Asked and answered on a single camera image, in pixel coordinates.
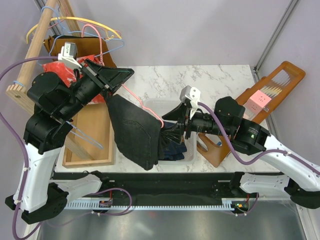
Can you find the white plastic basket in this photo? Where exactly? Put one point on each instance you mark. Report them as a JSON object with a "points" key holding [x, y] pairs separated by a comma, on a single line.
{"points": [[161, 106]]}

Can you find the pink cube power socket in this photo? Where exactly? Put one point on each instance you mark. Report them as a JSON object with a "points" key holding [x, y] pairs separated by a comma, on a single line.
{"points": [[256, 103]]}

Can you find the brown wooden tray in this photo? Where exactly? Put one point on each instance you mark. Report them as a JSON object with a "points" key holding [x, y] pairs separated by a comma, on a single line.
{"points": [[277, 85]]}

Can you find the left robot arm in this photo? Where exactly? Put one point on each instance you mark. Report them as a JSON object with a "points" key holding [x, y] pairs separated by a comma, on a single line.
{"points": [[45, 133]]}

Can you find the black jeans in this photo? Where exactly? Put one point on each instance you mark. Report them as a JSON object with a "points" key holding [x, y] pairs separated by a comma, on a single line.
{"points": [[136, 132]]}

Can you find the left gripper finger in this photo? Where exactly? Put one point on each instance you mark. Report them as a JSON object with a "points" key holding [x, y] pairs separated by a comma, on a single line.
{"points": [[102, 71], [114, 80]]}

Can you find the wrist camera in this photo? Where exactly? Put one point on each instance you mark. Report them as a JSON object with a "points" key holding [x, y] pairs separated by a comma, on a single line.
{"points": [[68, 56], [190, 96]]}

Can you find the light blue wire hanger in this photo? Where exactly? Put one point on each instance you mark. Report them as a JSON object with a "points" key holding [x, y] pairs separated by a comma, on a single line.
{"points": [[18, 92]]}

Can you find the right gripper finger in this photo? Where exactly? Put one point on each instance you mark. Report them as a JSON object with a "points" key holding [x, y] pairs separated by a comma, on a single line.
{"points": [[171, 134], [178, 114]]}

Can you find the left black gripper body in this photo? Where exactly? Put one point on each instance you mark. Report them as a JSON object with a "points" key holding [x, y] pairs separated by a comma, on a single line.
{"points": [[93, 76]]}

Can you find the white cable duct rail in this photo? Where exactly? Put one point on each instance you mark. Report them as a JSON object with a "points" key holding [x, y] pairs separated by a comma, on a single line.
{"points": [[99, 205]]}

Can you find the yellow plastic hanger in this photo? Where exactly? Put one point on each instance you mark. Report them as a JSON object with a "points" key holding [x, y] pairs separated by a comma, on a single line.
{"points": [[78, 19]]}

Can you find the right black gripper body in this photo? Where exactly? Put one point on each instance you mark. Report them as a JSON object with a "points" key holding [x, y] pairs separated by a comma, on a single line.
{"points": [[190, 120]]}

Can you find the brown trousers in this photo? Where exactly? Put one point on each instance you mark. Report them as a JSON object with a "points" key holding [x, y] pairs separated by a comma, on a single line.
{"points": [[86, 46]]}

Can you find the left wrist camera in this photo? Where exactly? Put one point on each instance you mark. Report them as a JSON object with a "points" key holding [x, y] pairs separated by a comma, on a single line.
{"points": [[68, 56]]}

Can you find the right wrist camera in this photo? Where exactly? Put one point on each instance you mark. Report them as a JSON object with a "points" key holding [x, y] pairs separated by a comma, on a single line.
{"points": [[190, 96]]}

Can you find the dark blue jeans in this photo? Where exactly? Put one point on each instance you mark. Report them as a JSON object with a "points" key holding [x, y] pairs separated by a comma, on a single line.
{"points": [[172, 151]]}

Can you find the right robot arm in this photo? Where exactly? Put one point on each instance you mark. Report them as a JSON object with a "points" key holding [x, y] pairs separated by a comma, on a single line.
{"points": [[249, 142]]}

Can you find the red white patterned trousers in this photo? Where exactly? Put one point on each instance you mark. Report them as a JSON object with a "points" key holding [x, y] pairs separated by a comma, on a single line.
{"points": [[65, 73]]}

